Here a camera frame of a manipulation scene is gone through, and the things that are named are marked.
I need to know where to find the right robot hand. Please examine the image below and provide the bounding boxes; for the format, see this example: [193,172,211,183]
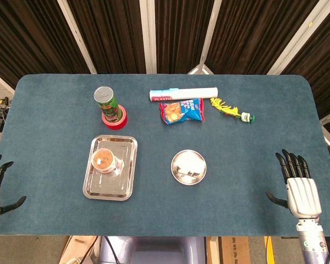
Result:
[266,149,323,221]

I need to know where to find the clear plastic rubber band jar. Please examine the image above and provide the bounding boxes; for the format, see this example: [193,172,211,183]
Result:
[90,147,124,175]

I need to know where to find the blue felt table cover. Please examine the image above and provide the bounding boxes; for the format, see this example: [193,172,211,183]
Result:
[0,73,330,238]

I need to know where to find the brown cardboard box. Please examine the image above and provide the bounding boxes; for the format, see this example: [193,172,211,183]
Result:
[218,236,251,264]

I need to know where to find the light wooden plank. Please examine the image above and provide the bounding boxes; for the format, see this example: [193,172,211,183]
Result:
[59,235,98,264]

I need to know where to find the yellow green feather shuttlecock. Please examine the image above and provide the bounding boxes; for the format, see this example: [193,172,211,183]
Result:
[210,97,257,124]

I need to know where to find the rectangular steel tray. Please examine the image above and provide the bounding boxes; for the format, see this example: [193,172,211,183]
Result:
[82,134,139,201]

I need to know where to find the round steel plate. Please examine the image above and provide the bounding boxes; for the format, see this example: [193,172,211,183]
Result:
[170,149,208,186]

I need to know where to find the red tape roll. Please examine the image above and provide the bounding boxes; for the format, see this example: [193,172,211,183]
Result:
[101,104,129,130]

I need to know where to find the blue snack bag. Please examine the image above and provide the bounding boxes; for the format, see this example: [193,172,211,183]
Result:
[158,97,205,126]

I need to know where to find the green chip canister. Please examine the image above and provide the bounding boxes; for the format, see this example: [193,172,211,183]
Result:
[92,86,124,123]

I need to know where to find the plastic wrap roll box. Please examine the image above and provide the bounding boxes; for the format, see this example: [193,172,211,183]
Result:
[149,86,219,102]

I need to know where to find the purple grey robot torso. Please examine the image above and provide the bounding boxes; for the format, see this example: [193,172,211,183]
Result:
[98,235,207,264]

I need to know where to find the dark brown curtain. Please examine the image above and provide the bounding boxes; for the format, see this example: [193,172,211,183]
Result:
[0,0,330,119]

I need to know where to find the white frame post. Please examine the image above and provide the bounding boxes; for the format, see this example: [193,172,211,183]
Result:
[139,0,157,74]
[267,0,328,75]
[187,0,223,75]
[57,0,97,74]

